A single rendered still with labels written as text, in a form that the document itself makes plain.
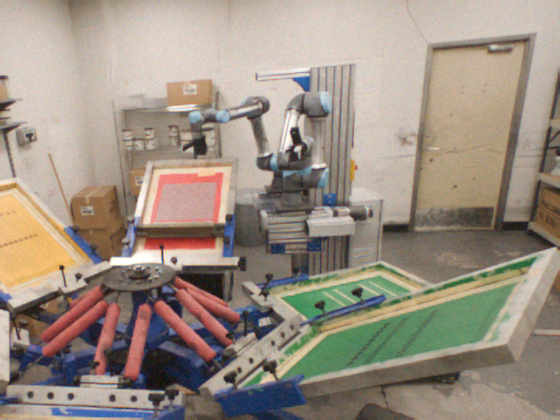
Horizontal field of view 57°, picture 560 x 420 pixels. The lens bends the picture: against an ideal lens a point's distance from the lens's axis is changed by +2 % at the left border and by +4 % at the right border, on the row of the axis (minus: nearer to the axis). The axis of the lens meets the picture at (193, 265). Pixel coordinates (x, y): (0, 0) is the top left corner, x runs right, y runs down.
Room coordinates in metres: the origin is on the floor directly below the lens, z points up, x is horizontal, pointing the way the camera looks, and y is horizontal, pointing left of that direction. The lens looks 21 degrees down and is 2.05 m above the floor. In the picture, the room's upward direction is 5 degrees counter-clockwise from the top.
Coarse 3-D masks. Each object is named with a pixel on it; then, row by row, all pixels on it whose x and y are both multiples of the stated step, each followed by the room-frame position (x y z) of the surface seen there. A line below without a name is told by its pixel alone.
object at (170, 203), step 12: (168, 180) 3.04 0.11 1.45; (180, 180) 3.02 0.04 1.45; (168, 192) 2.95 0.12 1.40; (180, 192) 2.93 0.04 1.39; (156, 204) 2.88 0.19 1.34; (168, 204) 2.87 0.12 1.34; (180, 204) 2.85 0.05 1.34; (156, 216) 2.80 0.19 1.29; (168, 216) 2.78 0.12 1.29; (180, 216) 2.77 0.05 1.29; (156, 240) 2.64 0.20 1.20; (168, 240) 2.63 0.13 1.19
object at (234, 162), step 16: (176, 160) 3.13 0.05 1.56; (192, 160) 3.11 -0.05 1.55; (208, 160) 3.08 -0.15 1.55; (224, 160) 3.05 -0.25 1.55; (144, 176) 3.06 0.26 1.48; (144, 192) 2.94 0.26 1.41; (144, 208) 2.87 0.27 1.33; (144, 256) 2.51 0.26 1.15; (160, 256) 2.49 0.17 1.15; (176, 256) 2.48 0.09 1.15; (192, 256) 2.46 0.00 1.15; (208, 256) 2.44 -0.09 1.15
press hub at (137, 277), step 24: (144, 264) 1.97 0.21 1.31; (120, 288) 1.73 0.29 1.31; (144, 288) 1.71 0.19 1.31; (120, 336) 1.89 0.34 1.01; (168, 336) 1.82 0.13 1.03; (120, 360) 1.70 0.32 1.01; (144, 360) 1.68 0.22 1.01; (168, 360) 1.68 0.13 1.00; (168, 384) 1.67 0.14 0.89; (144, 408) 1.81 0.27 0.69
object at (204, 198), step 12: (192, 180) 3.00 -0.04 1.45; (204, 180) 2.99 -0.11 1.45; (216, 180) 2.97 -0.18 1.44; (192, 192) 2.92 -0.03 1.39; (204, 192) 2.90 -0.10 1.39; (216, 192) 2.88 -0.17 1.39; (192, 204) 2.83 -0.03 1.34; (204, 204) 2.81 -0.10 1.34; (216, 204) 2.80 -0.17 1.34; (192, 216) 2.75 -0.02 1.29; (204, 216) 2.73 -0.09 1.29; (216, 216) 2.72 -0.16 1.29; (180, 240) 2.61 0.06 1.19; (192, 240) 2.60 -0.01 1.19; (204, 240) 2.58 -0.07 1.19
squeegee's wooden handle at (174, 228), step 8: (144, 224) 2.62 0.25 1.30; (152, 224) 2.61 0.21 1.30; (160, 224) 2.60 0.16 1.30; (168, 224) 2.59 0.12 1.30; (176, 224) 2.58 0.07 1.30; (184, 224) 2.57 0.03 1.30; (192, 224) 2.56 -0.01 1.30; (200, 224) 2.55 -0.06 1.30; (208, 224) 2.54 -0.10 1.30; (152, 232) 2.62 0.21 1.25; (160, 232) 2.61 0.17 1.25; (168, 232) 2.60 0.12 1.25; (176, 232) 2.59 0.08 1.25; (184, 232) 2.58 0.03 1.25; (192, 232) 2.58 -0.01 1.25; (200, 232) 2.57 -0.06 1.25; (208, 232) 2.56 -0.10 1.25
